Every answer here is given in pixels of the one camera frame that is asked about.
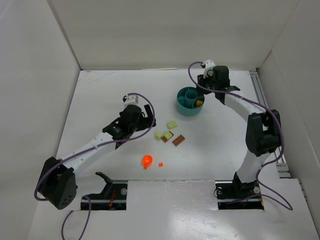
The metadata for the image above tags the orange plastic ring disc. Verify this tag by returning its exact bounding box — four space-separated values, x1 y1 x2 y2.
141 155 153 169

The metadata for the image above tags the light green tipped lego brick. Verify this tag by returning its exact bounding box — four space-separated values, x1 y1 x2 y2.
155 132 163 140

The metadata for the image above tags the brown lego plate under green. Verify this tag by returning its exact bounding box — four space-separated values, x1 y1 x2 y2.
161 133 174 143

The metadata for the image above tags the yellow lego in container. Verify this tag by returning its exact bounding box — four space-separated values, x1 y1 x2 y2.
195 100 204 108

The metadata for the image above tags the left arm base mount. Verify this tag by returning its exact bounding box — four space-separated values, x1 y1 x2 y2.
87 172 128 211

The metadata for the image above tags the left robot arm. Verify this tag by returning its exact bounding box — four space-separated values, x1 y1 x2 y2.
34 103 156 210

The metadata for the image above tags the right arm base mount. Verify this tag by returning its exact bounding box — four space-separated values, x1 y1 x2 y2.
214 180 264 210

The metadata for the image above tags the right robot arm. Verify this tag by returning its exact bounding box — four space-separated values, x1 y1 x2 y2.
196 60 284 199

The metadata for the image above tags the teal round divided container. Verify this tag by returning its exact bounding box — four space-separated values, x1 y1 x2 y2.
176 86 205 117

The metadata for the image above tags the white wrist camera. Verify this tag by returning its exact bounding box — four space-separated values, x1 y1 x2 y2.
200 59 216 78
122 94 139 107

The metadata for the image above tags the light green curved lego brick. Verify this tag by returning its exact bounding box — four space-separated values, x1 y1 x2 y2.
167 121 178 129

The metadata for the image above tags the aluminium rail at right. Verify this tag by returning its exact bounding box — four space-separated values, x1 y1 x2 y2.
245 71 285 173

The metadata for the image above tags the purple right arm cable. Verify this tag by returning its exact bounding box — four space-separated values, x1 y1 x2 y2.
187 61 294 211

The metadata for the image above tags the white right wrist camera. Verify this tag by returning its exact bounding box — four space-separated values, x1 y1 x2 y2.
200 59 216 78

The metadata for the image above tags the brown flat lego plate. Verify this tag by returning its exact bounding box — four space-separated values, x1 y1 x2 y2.
172 135 185 147

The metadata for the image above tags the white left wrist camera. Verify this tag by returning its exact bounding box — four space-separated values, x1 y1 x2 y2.
122 94 139 107

